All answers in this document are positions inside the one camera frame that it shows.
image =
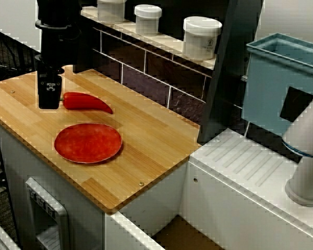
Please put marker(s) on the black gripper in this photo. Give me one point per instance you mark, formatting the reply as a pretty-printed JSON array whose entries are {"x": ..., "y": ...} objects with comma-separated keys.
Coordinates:
[{"x": 50, "y": 75}]

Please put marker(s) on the red chili pepper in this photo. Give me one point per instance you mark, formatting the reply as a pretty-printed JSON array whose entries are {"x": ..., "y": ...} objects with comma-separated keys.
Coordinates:
[{"x": 83, "y": 102}]

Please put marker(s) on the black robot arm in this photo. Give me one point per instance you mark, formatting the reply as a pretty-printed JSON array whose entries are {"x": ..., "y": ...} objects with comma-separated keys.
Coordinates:
[{"x": 54, "y": 39}]

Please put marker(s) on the red round plate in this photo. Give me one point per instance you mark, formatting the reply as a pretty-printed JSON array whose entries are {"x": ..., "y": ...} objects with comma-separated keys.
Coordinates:
[{"x": 88, "y": 143}]

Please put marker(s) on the narrow black upright panel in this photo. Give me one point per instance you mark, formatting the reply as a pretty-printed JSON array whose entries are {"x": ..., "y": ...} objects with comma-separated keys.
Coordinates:
[{"x": 86, "y": 52}]

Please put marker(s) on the dark tile backsplash panel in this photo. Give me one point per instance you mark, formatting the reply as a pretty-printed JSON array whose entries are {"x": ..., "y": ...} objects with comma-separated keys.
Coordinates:
[{"x": 151, "y": 78}]

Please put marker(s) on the white lidded jar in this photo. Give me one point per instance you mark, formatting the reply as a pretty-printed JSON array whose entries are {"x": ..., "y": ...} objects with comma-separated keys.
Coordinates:
[
  {"x": 110, "y": 11},
  {"x": 147, "y": 20}
]

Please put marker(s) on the grey toy oven door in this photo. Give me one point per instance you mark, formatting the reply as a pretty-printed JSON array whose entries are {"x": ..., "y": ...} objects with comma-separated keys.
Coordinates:
[{"x": 47, "y": 208}]

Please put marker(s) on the light wooden shelf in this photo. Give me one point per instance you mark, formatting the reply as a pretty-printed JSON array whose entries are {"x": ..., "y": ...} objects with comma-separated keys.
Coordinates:
[{"x": 169, "y": 44}]

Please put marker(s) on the silver metal pole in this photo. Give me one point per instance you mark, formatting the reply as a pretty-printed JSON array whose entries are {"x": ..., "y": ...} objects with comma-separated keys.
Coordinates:
[{"x": 2, "y": 234}]

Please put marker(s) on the large white jar with label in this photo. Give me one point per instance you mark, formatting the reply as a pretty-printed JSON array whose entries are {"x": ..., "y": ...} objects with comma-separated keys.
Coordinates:
[{"x": 200, "y": 39}]

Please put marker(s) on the wide black upright panel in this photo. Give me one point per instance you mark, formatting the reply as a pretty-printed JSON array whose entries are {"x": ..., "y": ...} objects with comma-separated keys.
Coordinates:
[{"x": 232, "y": 78}]

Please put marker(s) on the white toy sink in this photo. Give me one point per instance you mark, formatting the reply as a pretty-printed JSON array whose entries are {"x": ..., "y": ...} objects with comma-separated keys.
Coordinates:
[{"x": 237, "y": 187}]

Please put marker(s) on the blue plastic bin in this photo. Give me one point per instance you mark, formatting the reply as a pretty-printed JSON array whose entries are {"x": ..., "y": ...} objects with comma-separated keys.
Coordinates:
[{"x": 266, "y": 91}]

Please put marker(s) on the black square label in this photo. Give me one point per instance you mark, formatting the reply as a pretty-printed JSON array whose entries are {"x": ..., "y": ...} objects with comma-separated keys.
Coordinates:
[{"x": 296, "y": 104}]

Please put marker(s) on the white curved faucet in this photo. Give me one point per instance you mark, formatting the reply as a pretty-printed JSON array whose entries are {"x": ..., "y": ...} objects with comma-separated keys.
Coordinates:
[{"x": 306, "y": 145}]

